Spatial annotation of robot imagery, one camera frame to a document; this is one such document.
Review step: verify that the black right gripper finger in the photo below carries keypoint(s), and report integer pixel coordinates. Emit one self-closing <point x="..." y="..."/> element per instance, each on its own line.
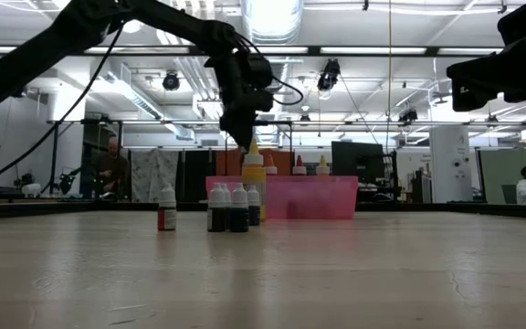
<point x="477" y="84"/>

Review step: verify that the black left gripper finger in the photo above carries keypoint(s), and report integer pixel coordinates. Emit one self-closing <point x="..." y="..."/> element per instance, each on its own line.
<point x="244" y="130"/>

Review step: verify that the large orange food coloring bottle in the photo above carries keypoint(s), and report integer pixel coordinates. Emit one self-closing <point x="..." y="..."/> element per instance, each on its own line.
<point x="270" y="166"/>

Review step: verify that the large yellow food coloring bottle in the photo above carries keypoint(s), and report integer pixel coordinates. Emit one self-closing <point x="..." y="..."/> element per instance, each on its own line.
<point x="322" y="166"/>
<point x="254" y="176"/>

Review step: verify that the large red food coloring bottle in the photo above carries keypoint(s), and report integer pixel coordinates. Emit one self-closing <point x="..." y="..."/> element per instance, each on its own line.
<point x="299" y="166"/>

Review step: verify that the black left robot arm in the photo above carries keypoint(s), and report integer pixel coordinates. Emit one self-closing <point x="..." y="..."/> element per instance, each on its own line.
<point x="25" y="59"/>

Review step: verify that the orange partition panel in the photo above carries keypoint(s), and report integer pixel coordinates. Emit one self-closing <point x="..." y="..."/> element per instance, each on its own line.
<point x="233" y="164"/>

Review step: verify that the grey-green partition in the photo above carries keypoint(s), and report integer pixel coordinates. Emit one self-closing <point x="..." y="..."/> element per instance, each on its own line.
<point x="500" y="169"/>

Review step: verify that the pink plastic tray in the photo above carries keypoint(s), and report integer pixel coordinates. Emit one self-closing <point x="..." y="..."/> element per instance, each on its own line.
<point x="308" y="196"/>

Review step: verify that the black overhead beam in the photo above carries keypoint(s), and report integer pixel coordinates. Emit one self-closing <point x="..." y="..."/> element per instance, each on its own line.
<point x="381" y="50"/>

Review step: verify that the white hanging sheet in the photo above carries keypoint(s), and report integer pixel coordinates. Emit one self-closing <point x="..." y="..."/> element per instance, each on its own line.
<point x="151" y="173"/>

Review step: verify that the small red dropper bottle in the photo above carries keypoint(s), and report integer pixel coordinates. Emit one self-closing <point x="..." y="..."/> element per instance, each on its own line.
<point x="167" y="215"/>

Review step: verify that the black overhead rail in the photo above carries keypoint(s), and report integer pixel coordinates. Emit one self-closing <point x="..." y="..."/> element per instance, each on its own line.
<point x="427" y="123"/>

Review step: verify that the silver ventilation duct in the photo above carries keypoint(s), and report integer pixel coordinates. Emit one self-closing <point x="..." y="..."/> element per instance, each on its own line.
<point x="272" y="20"/>

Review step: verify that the black hanging camera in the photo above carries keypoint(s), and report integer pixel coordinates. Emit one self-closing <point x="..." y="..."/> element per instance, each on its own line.
<point x="408" y="115"/>
<point x="329" y="75"/>
<point x="171" y="81"/>

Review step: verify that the black aluminium table frame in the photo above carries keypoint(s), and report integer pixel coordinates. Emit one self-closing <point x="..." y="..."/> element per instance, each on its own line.
<point x="62" y="210"/>

